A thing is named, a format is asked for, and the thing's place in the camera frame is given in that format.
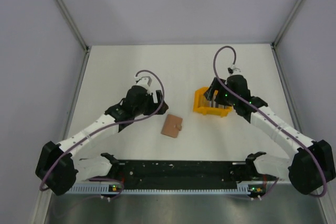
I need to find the white slotted cable duct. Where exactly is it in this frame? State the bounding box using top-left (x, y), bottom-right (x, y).
top-left (65, 183), bottom-right (253, 196)

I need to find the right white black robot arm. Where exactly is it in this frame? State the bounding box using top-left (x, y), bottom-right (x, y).
top-left (204, 74), bottom-right (335, 197)

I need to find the yellow plastic bin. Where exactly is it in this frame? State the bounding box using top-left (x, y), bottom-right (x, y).
top-left (193, 87), bottom-right (233, 118)

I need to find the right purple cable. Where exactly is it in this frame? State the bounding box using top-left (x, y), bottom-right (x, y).
top-left (213, 46), bottom-right (329, 197)

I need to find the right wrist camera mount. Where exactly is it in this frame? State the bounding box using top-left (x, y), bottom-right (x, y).
top-left (228, 64), bottom-right (241, 76)

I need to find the tan leather card holder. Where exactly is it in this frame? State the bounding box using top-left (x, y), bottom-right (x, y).
top-left (161, 114), bottom-right (183, 138)

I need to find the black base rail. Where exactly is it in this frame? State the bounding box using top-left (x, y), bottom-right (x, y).
top-left (108, 160), bottom-right (257, 190)

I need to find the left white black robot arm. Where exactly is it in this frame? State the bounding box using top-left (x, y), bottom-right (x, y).
top-left (35, 84), bottom-right (168, 196)

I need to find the stack of striped cards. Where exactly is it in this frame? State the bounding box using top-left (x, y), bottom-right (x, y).
top-left (200, 93), bottom-right (225, 109)

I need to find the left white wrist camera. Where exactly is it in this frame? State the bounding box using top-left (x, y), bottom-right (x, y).
top-left (134, 76), bottom-right (152, 89)

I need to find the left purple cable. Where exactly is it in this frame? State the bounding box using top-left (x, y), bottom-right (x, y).
top-left (39, 70), bottom-right (165, 192)

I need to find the purple cable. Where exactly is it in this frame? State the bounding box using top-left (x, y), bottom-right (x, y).
top-left (39, 70), bottom-right (165, 192)
top-left (213, 46), bottom-right (329, 197)

